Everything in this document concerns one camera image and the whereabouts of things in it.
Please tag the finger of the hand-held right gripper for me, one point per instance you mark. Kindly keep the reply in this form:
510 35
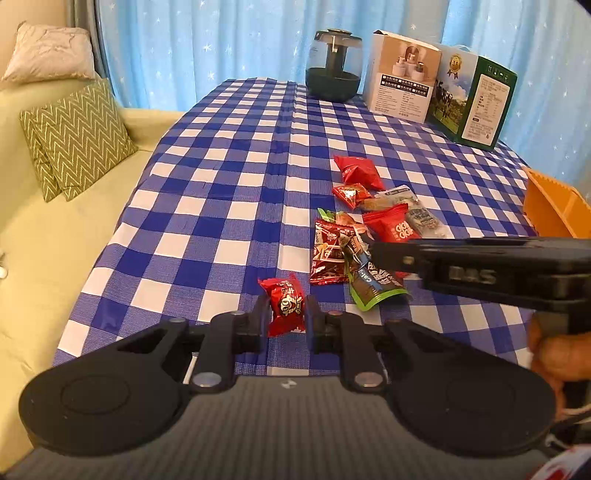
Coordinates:
392 254

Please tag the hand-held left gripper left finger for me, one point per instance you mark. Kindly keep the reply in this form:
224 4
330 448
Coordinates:
263 318

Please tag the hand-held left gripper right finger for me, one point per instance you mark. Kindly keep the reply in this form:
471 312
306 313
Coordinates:
310 321

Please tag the red cartoon-print snack packet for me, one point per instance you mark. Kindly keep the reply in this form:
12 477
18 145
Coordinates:
286 302

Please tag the red white-print snack packet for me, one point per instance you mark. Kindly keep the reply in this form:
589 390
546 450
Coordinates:
390 224

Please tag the brown snack packet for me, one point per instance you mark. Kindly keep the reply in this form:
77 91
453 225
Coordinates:
355 254

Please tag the green black snack packet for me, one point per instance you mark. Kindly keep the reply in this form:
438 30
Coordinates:
374 286

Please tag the dark clear snack packet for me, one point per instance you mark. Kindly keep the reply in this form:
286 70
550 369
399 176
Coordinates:
427 221

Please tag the dark red snack packet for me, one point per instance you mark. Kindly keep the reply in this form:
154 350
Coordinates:
328 254

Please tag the green-edged red snack packet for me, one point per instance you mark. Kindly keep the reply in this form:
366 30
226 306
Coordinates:
339 217

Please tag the small red gold snack packet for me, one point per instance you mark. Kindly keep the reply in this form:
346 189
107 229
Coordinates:
353 194

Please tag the orange plastic container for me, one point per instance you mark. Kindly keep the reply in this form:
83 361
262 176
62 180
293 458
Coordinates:
554 207

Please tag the plain red pillow snack packet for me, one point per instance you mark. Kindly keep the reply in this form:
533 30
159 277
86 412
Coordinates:
358 170

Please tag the person's right hand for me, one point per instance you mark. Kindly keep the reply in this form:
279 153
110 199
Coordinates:
563 357

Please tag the blue white checkered tablecloth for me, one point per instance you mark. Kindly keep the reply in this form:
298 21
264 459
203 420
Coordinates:
231 184

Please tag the green printed carton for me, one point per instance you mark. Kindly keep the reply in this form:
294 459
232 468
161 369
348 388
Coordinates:
480 106

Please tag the white humidifier box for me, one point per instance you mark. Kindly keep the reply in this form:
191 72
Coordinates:
401 83

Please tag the dark green glass humidifier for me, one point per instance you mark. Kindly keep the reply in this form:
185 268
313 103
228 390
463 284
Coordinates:
333 78

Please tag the person's printed clothing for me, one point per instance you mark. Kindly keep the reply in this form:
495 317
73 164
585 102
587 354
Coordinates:
568 461

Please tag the light green sofa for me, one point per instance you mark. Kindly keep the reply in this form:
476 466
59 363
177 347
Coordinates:
69 258

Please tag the green zigzag pillow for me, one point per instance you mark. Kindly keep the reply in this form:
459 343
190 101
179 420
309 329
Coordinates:
87 138
34 147

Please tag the blue star-print curtain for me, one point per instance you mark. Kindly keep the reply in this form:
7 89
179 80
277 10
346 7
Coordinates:
207 41

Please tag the beige pillow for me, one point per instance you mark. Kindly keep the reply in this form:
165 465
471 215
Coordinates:
46 53

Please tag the grey curtain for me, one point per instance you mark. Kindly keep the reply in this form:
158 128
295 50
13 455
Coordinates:
81 18

